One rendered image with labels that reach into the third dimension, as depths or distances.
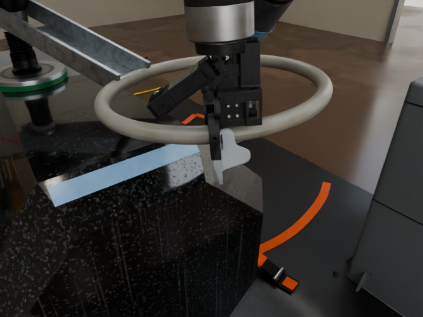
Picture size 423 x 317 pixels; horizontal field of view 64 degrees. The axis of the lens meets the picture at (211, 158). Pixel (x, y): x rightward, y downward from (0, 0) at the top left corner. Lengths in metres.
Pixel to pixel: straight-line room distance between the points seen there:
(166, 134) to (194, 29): 0.17
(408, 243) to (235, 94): 0.99
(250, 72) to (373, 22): 5.21
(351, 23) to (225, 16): 5.42
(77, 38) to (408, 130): 0.99
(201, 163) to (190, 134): 0.24
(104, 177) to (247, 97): 0.34
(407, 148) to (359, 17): 4.67
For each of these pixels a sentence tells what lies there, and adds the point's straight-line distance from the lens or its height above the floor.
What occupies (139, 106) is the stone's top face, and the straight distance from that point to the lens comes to 0.90.
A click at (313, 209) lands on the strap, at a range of 1.84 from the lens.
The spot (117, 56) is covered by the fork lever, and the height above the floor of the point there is 0.93.
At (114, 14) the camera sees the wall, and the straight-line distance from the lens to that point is 6.52.
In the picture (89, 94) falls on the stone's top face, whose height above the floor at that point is 0.82.
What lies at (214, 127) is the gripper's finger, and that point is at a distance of 0.47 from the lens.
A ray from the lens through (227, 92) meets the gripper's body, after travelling 0.46.
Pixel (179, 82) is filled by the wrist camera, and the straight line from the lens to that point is 0.48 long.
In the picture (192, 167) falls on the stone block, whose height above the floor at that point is 0.77.
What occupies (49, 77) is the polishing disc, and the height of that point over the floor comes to 0.85.
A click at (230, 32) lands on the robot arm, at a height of 1.09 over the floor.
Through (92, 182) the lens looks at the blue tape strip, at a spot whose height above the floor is 0.80.
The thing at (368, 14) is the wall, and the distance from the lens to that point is 5.69.
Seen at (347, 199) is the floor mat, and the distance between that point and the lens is 1.97.
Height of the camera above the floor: 1.18
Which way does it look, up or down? 33 degrees down
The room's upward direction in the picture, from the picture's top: straight up
